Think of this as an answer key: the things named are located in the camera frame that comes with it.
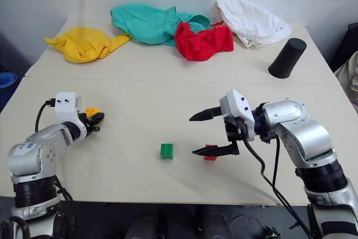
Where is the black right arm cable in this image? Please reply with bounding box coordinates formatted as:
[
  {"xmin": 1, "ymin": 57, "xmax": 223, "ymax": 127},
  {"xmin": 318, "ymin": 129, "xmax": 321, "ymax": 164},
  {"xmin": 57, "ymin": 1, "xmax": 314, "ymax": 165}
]
[
  {"xmin": 242, "ymin": 135, "xmax": 315, "ymax": 239},
  {"xmin": 271, "ymin": 134, "xmax": 291, "ymax": 209}
]

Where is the beige fabric object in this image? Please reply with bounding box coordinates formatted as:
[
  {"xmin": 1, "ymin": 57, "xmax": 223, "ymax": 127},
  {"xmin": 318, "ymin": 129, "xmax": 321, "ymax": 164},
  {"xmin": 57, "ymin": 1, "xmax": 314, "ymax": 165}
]
[{"xmin": 333, "ymin": 50, "xmax": 358, "ymax": 106}]

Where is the black plastic cup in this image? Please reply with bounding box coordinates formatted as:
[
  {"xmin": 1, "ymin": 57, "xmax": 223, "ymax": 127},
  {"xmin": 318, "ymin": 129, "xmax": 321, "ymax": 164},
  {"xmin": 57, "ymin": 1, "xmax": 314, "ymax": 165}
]
[{"xmin": 267, "ymin": 38, "xmax": 308, "ymax": 80}]

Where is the yellow crumpled cloth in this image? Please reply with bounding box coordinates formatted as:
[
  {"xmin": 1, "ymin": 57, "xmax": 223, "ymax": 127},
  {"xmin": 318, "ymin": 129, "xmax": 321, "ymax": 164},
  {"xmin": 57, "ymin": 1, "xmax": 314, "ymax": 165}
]
[{"xmin": 44, "ymin": 26, "xmax": 132, "ymax": 64}]

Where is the red toy brick cube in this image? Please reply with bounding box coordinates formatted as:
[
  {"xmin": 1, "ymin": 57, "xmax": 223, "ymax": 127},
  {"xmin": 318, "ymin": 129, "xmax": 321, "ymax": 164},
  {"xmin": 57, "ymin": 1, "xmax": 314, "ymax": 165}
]
[{"xmin": 203, "ymin": 144, "xmax": 219, "ymax": 162}]

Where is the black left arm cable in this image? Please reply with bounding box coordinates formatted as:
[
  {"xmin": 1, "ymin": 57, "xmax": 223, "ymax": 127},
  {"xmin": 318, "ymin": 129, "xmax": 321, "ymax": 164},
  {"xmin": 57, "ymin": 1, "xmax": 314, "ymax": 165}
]
[{"xmin": 35, "ymin": 98, "xmax": 57, "ymax": 133}]

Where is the green crumpled cloth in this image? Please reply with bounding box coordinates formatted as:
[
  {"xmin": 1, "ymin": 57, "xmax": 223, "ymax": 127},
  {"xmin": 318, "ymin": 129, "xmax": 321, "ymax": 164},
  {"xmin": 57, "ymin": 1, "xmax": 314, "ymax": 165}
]
[{"xmin": 110, "ymin": 3, "xmax": 211, "ymax": 47}]

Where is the blue round object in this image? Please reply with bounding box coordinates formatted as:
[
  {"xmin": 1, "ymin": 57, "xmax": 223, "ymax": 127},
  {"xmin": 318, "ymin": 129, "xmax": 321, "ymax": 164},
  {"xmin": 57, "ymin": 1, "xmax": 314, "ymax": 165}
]
[{"xmin": 0, "ymin": 72, "xmax": 18, "ymax": 89}]

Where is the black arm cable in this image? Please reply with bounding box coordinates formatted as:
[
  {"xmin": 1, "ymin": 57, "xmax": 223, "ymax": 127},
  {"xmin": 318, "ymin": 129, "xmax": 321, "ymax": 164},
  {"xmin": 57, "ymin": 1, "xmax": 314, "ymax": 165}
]
[
  {"xmin": 242, "ymin": 135, "xmax": 315, "ymax": 239},
  {"xmin": 35, "ymin": 98, "xmax": 57, "ymax": 133},
  {"xmin": 271, "ymin": 134, "xmax": 291, "ymax": 209}
]

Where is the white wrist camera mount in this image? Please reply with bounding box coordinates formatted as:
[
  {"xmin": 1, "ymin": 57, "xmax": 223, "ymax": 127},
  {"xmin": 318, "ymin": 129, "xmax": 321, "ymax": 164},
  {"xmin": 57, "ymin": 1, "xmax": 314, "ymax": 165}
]
[
  {"xmin": 219, "ymin": 89, "xmax": 256, "ymax": 142},
  {"xmin": 53, "ymin": 92, "xmax": 88, "ymax": 140}
]

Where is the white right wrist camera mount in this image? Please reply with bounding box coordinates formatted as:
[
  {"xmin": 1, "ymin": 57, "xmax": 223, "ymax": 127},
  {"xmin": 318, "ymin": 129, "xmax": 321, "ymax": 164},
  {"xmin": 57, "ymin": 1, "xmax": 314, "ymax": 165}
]
[{"xmin": 219, "ymin": 89, "xmax": 256, "ymax": 142}]

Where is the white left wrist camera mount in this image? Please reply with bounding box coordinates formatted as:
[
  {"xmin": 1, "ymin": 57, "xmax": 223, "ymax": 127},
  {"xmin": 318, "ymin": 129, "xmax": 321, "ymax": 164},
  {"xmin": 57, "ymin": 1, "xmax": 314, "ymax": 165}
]
[{"xmin": 53, "ymin": 92, "xmax": 88, "ymax": 140}]

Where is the red crumpled cloth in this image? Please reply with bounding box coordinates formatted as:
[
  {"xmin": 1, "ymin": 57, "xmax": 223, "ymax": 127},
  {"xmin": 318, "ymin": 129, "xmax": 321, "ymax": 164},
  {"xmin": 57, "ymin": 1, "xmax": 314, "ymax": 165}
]
[{"xmin": 174, "ymin": 21, "xmax": 235, "ymax": 62}]

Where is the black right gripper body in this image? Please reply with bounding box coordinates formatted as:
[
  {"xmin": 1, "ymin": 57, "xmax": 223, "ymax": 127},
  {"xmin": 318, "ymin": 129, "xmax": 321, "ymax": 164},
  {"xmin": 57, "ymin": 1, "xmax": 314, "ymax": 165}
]
[{"xmin": 223, "ymin": 116, "xmax": 249, "ymax": 156}]

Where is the yellow toy brick cube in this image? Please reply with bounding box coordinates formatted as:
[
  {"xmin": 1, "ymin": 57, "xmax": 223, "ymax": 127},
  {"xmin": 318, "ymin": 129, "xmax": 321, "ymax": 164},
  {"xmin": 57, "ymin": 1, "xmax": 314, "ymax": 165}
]
[{"xmin": 84, "ymin": 106, "xmax": 101, "ymax": 119}]

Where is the black box-shaped object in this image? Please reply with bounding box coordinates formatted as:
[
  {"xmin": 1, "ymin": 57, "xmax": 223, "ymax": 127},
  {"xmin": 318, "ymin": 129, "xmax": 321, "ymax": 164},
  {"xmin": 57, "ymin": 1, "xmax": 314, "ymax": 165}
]
[{"xmin": 329, "ymin": 22, "xmax": 358, "ymax": 72}]

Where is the white crumpled cloth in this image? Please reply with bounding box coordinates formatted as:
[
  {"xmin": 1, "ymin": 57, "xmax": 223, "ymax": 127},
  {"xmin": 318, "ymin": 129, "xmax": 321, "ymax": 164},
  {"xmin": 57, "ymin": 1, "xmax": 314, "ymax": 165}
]
[{"xmin": 208, "ymin": 0, "xmax": 293, "ymax": 49}]

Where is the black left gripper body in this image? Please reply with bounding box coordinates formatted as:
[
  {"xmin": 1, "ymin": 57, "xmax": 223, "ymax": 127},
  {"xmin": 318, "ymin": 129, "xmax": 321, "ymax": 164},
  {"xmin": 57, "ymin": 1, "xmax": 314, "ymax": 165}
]
[{"xmin": 77, "ymin": 112, "xmax": 94, "ymax": 137}]

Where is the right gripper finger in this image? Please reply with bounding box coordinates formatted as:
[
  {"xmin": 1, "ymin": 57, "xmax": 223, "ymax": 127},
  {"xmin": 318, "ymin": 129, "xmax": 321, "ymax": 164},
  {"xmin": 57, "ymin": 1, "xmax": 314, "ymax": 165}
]
[
  {"xmin": 189, "ymin": 106, "xmax": 223, "ymax": 123},
  {"xmin": 191, "ymin": 144, "xmax": 233, "ymax": 158}
]

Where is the green toy brick cube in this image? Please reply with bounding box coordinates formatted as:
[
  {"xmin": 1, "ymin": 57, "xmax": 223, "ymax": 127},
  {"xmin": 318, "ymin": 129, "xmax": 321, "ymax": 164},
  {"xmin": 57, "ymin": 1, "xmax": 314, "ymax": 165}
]
[{"xmin": 159, "ymin": 143, "xmax": 175, "ymax": 161}]

